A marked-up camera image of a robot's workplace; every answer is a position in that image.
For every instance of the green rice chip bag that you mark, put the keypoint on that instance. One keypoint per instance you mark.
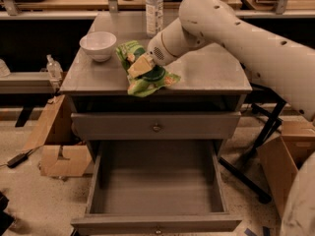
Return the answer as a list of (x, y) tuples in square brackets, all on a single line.
[(148, 83)]

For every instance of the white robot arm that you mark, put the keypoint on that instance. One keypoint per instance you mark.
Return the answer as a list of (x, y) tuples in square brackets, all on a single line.
[(286, 67)]

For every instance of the labelled clear water bottle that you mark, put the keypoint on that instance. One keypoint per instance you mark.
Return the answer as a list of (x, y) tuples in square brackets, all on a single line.
[(154, 17)]

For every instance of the brown cardboard box right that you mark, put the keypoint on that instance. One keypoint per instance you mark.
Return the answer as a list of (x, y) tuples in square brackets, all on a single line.
[(282, 157)]

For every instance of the white ceramic bowl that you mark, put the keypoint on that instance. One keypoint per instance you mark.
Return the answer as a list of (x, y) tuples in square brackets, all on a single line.
[(99, 45)]

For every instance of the small clear sanitizer bottle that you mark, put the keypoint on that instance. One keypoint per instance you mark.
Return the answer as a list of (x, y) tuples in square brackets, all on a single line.
[(53, 67)]

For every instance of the open grey middle drawer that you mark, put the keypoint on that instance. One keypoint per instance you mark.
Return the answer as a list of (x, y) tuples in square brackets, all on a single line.
[(146, 187)]

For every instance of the black folding side table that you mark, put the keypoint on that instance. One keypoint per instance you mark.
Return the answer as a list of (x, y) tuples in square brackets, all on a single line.
[(260, 94)]

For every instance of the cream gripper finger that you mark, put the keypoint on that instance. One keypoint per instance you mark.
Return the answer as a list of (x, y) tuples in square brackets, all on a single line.
[(142, 66)]

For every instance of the brown cardboard box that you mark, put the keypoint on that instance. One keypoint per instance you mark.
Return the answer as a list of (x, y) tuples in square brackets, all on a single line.
[(282, 157), (62, 153)]

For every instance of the grey wooden drawer cabinet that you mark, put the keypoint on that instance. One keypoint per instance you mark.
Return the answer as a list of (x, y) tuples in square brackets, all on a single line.
[(192, 103)]

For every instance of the black power adapter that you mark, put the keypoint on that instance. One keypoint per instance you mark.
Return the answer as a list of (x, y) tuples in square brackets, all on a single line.
[(18, 159)]

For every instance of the brown cardboard box left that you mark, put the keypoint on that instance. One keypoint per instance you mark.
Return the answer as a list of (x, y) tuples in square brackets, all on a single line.
[(62, 153)]

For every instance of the grey top drawer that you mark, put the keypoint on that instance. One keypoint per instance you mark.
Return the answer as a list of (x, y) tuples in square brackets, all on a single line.
[(155, 126)]

